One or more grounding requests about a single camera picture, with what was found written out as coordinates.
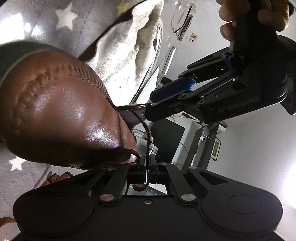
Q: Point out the white towel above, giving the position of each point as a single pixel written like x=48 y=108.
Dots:
x=122 y=55

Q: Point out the black wall television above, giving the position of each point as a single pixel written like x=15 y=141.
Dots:
x=166 y=135

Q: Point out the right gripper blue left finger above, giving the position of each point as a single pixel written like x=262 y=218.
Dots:
x=114 y=184

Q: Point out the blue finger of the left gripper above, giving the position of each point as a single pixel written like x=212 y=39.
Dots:
x=172 y=88
x=208 y=103

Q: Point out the brown leather shoe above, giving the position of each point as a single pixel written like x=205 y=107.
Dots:
x=56 y=110

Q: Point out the grey star pattern table mat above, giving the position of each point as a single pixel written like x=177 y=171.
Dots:
x=69 y=25

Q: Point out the brown shoelace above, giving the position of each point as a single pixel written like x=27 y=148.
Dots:
x=133 y=115

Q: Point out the white notebook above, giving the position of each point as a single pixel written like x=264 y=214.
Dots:
x=148 y=88

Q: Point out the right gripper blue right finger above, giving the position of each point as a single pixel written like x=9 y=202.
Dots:
x=180 y=186

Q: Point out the person left hand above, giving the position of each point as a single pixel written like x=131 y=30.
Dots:
x=275 y=14

